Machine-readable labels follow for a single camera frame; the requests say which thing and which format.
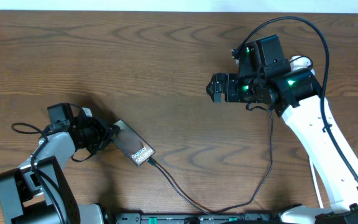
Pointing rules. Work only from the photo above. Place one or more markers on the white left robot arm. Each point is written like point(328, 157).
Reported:
point(37, 190)

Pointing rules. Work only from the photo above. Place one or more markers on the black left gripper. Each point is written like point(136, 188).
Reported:
point(104, 133)

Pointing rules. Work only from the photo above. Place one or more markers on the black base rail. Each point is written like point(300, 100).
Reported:
point(136, 218)

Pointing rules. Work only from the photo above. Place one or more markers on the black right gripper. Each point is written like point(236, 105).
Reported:
point(231, 80)

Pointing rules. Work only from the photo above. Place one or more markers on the white power strip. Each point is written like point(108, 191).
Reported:
point(300, 61)

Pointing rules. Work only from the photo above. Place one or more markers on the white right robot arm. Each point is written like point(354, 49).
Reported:
point(291, 89)

